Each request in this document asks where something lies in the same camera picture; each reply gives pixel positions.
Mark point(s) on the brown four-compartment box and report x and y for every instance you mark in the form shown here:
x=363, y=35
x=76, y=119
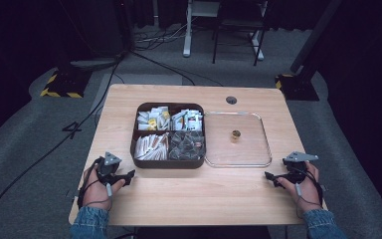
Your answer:
x=169, y=131

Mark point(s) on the person's left hand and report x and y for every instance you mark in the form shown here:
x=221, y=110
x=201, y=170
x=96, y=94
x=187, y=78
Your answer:
x=94, y=194

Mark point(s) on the white desk frame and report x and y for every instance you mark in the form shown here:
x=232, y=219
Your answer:
x=192, y=30

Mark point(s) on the dark slanted stand pole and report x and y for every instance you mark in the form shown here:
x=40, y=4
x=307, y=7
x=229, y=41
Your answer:
x=315, y=36

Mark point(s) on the pile of white yellow packets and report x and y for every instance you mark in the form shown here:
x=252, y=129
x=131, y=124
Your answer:
x=154, y=119

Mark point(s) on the person's right hand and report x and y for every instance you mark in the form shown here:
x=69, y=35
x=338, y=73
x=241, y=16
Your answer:
x=310, y=194

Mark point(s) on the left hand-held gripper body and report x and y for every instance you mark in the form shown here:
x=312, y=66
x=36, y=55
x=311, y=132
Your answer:
x=107, y=169

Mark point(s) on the pile of white red packets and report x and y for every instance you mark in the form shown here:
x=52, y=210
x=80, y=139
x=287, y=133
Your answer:
x=188, y=120

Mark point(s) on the black chair frame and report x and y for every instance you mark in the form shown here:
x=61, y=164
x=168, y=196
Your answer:
x=238, y=33

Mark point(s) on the yellow black striped stand base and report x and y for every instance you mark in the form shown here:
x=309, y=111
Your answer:
x=64, y=84
x=296, y=87

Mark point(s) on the pile of long stick sachets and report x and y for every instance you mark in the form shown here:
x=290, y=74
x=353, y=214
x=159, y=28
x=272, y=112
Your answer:
x=152, y=146

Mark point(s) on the clear lid with gold knob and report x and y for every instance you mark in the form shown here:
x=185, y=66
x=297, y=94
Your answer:
x=242, y=149

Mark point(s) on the pile of dark pyramid bags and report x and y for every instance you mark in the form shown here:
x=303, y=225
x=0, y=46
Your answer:
x=186, y=146

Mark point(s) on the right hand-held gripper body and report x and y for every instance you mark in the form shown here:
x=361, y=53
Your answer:
x=296, y=169

